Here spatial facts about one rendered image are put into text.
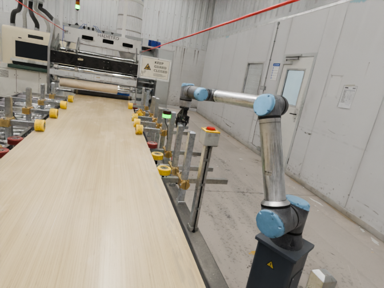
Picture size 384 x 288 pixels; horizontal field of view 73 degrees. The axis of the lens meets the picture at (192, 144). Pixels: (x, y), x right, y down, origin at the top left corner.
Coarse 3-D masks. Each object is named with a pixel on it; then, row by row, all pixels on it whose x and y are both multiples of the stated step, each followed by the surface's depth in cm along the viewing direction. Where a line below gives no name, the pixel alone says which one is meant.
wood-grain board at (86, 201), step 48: (48, 144) 157; (96, 144) 172; (144, 144) 190; (0, 192) 98; (48, 192) 104; (96, 192) 110; (144, 192) 117; (0, 240) 74; (48, 240) 78; (96, 240) 81; (144, 240) 85
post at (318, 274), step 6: (312, 270) 54; (318, 270) 53; (324, 270) 53; (312, 276) 54; (318, 276) 52; (324, 276) 52; (330, 276) 52; (312, 282) 53; (318, 282) 52; (324, 282) 51; (330, 282) 51; (336, 282) 52
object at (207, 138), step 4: (204, 128) 118; (204, 132) 115; (208, 132) 114; (212, 132) 114; (216, 132) 115; (200, 136) 120; (204, 136) 115; (208, 136) 114; (212, 136) 115; (216, 136) 115; (200, 140) 119; (204, 140) 114; (208, 140) 115; (212, 140) 115; (216, 140) 116; (204, 144) 115; (208, 144) 115; (212, 144) 116; (216, 144) 116
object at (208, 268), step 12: (144, 132) 307; (168, 192) 168; (180, 204) 152; (180, 216) 140; (192, 240) 122; (204, 240) 123; (192, 252) 117; (204, 252) 115; (204, 264) 107; (216, 264) 109; (204, 276) 102; (216, 276) 102
